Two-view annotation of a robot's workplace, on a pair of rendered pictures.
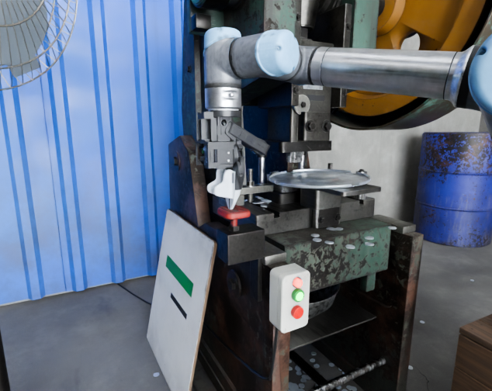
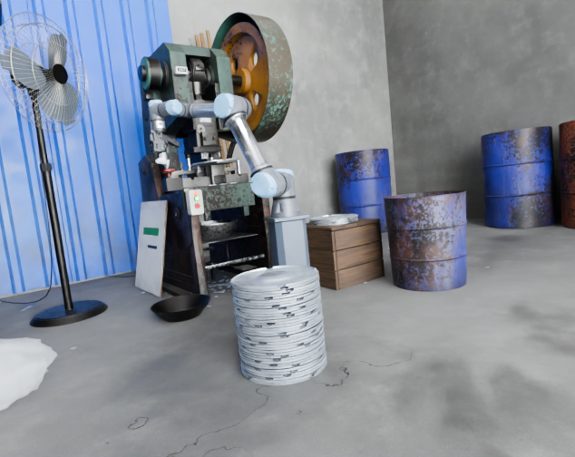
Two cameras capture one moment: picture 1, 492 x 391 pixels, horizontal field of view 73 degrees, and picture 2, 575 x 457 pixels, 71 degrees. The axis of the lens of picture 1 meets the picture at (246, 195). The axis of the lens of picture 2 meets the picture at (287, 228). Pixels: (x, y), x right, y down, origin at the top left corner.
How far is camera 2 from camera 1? 1.63 m
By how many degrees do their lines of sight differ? 9
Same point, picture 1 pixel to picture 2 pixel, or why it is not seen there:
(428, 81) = not seen: hidden behind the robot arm
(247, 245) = (175, 183)
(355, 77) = (202, 113)
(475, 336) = not seen: hidden behind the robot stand
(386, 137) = (311, 161)
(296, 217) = (202, 179)
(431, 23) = (260, 88)
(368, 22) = (228, 90)
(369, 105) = not seen: hidden behind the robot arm
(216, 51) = (152, 108)
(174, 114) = (141, 152)
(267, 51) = (169, 107)
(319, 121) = (209, 136)
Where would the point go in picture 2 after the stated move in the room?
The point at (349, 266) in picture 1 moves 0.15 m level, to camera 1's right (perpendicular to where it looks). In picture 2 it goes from (231, 200) to (256, 198)
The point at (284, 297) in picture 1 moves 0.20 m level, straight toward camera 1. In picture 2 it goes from (190, 199) to (181, 200)
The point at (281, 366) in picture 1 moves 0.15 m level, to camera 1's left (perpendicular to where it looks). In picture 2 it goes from (197, 237) to (170, 240)
